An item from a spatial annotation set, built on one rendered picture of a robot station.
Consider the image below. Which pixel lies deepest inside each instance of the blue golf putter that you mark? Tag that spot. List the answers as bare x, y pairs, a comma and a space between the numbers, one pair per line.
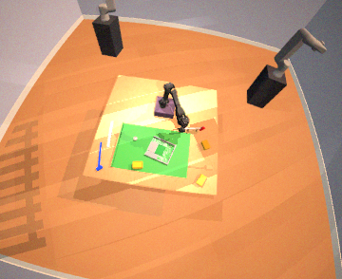
99, 161

